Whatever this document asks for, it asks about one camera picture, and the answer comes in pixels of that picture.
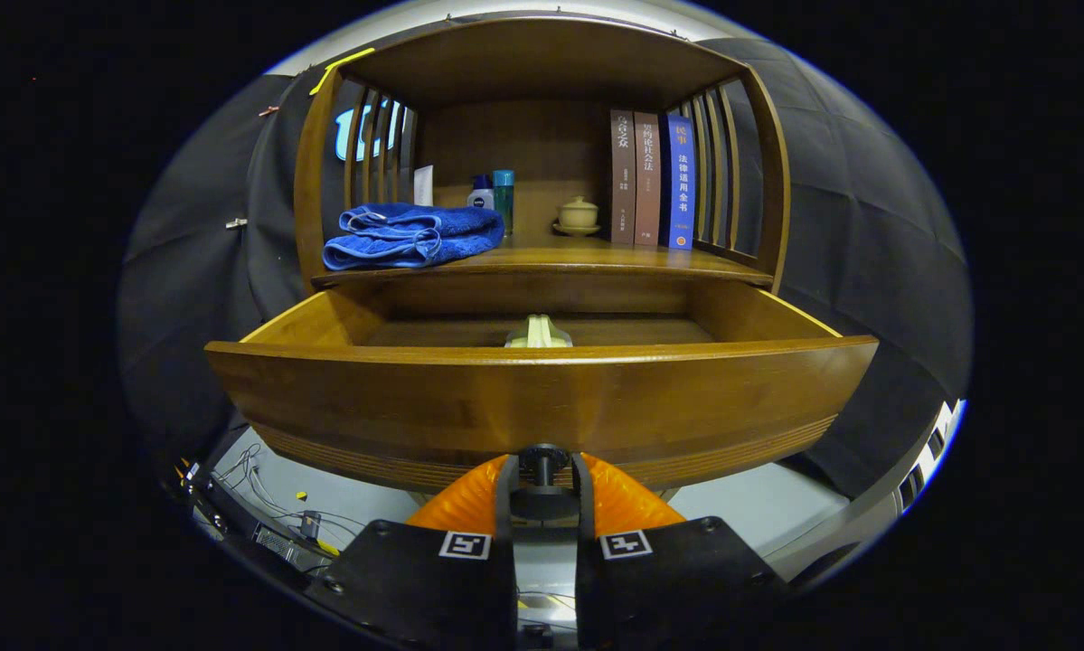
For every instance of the yellow-green brush with white sponge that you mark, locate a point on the yellow-green brush with white sponge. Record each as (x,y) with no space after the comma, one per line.
(539,333)

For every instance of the beige lidded tea cup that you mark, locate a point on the beige lidded tea cup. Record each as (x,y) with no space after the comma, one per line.
(578,215)

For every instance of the reddish brown book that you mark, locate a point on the reddish brown book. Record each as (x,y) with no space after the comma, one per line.
(647,181)

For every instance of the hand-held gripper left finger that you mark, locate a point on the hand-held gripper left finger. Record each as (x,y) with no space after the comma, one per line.
(504,579)

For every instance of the folded blue towel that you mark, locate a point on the folded blue towel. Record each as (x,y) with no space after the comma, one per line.
(406,235)

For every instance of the blue book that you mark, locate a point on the blue book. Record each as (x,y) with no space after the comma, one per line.
(679,181)

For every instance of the dark brown book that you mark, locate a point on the dark brown book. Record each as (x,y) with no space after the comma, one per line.
(623,181)

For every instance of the white bottle with blue cap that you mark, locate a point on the white bottle with blue cap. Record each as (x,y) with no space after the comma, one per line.
(480,197)

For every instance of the wooden cabinet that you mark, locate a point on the wooden cabinet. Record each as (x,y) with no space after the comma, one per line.
(542,63)

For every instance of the white tube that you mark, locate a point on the white tube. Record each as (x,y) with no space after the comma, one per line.
(423,185)

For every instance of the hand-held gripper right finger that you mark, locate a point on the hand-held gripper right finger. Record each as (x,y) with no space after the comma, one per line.
(587,588)

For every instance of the white slotted panel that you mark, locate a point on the white slotted panel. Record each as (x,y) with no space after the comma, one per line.
(944,434)

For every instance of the wooden drawer with black knob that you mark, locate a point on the wooden drawer with black knob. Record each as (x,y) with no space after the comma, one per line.
(415,407)

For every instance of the grey electronic box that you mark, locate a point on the grey electronic box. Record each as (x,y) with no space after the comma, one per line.
(277,544)

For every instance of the wooden countertop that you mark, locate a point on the wooden countertop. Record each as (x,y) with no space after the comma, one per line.
(578,258)

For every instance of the clear teal bottle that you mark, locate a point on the clear teal bottle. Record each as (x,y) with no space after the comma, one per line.
(504,199)

